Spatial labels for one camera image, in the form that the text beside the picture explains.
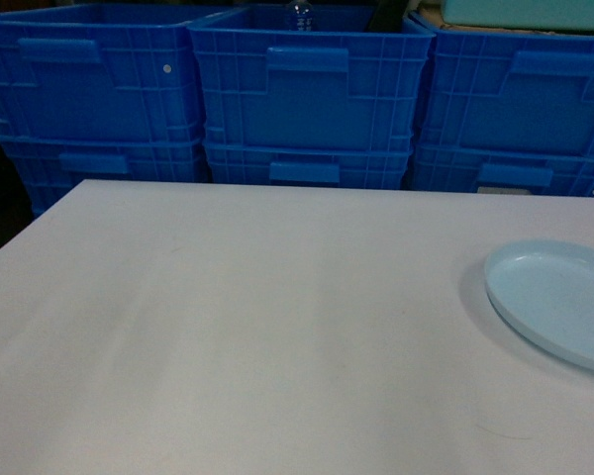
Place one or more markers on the light blue oval tray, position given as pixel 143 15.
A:
pixel 544 290

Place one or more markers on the blue crate lower middle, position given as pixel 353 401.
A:
pixel 286 166

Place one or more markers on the blue crate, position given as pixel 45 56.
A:
pixel 466 170
pixel 337 87
pixel 506 90
pixel 286 166
pixel 101 72
pixel 49 169

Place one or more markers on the blue crate upper middle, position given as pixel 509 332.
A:
pixel 337 87

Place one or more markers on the blue crate lower right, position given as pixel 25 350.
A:
pixel 466 170

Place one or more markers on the clear plastic bottle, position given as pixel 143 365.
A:
pixel 300 16

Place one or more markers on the blue crate upper left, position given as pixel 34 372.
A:
pixel 101 72

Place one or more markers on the blue crate lower left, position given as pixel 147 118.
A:
pixel 49 169

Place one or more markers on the blue crate upper right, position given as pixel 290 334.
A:
pixel 506 90

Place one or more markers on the teal box top right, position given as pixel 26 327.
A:
pixel 521 14

